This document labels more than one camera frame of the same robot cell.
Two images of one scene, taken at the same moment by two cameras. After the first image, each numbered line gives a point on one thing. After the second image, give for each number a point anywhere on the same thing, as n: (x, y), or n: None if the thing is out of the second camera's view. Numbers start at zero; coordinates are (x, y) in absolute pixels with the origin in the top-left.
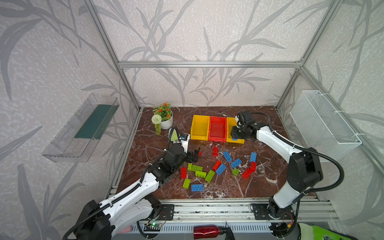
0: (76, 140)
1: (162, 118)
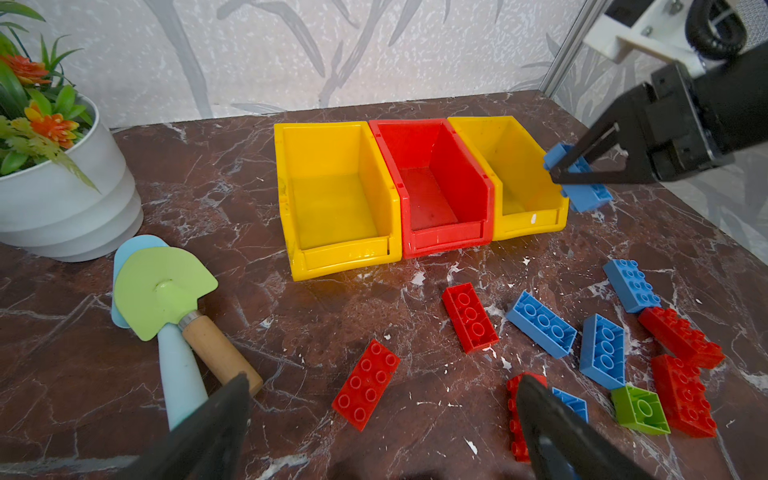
0: None
1: (74, 212)
